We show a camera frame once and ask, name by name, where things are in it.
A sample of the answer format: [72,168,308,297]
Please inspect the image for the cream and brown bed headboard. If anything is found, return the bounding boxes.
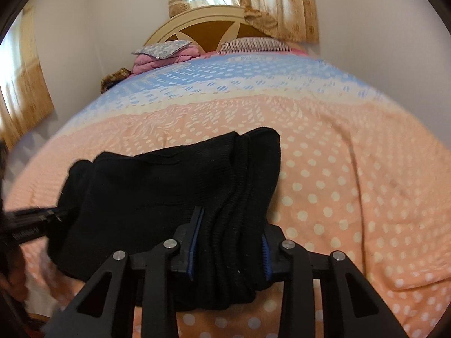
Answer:
[144,5,272,55]

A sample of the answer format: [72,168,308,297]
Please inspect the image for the beige floral curtain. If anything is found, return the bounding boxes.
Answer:
[0,5,55,150]
[165,0,321,45]

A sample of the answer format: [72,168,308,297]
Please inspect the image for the pink folded quilt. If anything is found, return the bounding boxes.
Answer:
[132,44,201,75]

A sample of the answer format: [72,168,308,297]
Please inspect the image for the brown patterned cloth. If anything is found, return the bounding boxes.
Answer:
[100,68,132,94]

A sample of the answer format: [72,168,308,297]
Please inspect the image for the black pants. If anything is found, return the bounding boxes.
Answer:
[47,127,282,312]

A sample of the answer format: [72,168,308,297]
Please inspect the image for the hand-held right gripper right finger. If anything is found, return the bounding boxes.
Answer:
[261,223,399,338]

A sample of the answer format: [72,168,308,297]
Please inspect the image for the person's left hand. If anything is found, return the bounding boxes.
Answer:
[0,246,28,301]

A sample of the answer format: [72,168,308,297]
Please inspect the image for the striped pillow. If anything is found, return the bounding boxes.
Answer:
[216,37,293,55]

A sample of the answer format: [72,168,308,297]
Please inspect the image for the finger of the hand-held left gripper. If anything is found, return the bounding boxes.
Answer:
[7,206,71,224]

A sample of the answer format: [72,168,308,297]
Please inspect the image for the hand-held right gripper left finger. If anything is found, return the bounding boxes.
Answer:
[44,206,205,338]

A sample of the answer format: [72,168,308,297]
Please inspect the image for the pink and blue dotted blanket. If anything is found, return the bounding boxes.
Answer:
[3,51,451,338]

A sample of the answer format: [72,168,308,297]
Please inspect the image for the grey floral pillow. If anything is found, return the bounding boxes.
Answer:
[132,40,193,60]

